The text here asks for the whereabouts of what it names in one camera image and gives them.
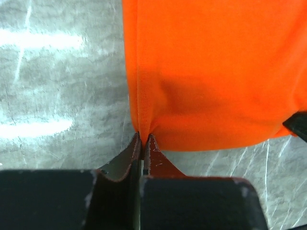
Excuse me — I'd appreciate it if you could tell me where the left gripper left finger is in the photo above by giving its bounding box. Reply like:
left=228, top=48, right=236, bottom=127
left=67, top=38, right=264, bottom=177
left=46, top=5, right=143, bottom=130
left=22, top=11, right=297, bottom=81
left=0, top=134, right=142, bottom=230

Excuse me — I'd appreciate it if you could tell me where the orange t shirt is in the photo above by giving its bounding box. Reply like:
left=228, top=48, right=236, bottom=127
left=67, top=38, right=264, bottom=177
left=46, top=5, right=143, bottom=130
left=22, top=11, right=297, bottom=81
left=122, top=0, right=307, bottom=151

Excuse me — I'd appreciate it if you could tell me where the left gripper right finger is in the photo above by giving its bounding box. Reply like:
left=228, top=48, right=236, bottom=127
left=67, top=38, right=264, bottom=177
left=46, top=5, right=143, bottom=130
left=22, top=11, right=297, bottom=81
left=140, top=136, right=268, bottom=230

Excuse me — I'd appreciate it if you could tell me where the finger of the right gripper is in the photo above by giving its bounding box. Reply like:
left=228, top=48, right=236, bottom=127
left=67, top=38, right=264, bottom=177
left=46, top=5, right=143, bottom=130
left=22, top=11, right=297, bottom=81
left=283, top=112, right=307, bottom=142

